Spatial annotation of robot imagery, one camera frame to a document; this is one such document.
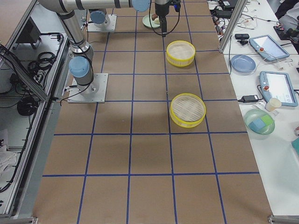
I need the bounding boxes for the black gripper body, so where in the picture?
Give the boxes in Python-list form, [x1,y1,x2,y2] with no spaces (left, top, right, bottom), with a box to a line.
[155,0,170,17]

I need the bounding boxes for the white steamed bun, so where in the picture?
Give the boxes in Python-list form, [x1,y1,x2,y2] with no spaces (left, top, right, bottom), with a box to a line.
[154,18,160,24]

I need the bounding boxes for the brown steamed bun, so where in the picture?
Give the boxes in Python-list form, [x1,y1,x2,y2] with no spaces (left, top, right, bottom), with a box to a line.
[151,14,158,21]

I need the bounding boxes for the yellow bamboo steamer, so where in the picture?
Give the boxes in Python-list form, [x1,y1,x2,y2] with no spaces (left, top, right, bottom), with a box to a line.
[170,93,206,128]
[166,40,196,67]

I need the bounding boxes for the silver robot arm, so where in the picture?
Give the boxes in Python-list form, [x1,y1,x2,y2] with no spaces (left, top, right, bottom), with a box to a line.
[39,0,150,87]
[87,0,173,37]

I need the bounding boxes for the light green plate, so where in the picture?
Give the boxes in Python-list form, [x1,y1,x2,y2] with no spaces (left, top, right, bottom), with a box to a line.
[142,14,160,28]

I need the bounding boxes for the black webcam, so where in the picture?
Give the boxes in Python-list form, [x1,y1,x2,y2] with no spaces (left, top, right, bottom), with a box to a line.
[235,34,249,46]

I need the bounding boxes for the blue plate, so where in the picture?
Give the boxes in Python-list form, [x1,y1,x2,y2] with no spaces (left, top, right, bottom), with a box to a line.
[230,55,256,73]

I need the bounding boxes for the teach pendant upper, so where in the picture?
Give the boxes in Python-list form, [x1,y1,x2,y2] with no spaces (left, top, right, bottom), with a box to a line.
[249,35,290,61]

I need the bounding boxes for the teach pendant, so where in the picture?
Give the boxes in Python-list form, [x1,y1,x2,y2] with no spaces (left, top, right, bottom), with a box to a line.
[259,71,299,107]
[249,35,290,61]

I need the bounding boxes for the black power adapter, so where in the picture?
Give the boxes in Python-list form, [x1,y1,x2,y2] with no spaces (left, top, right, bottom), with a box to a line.
[238,95,263,103]

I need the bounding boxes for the teach pendant lower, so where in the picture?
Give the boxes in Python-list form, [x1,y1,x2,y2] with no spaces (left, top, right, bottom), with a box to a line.
[259,71,299,107]

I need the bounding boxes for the paper cup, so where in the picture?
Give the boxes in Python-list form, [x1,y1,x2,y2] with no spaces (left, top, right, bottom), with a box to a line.
[265,98,282,112]

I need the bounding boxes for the blue sponge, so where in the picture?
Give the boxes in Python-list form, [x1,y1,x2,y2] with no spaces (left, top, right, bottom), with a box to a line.
[248,118,266,133]

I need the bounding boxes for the green glass bowl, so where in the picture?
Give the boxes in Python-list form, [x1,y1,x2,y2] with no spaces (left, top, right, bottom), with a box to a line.
[244,109,275,135]

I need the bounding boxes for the green sponge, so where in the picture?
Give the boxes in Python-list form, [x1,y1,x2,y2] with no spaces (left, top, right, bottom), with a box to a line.
[260,114,274,126]

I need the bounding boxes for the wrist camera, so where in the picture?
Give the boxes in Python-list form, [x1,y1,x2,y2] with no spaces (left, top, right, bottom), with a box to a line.
[170,0,181,13]

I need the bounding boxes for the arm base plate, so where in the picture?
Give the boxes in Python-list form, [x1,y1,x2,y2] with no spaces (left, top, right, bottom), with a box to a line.
[67,73,108,103]
[88,14,117,33]

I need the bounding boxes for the aluminium frame post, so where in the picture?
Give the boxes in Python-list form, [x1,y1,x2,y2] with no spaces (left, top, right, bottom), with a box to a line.
[219,0,247,53]

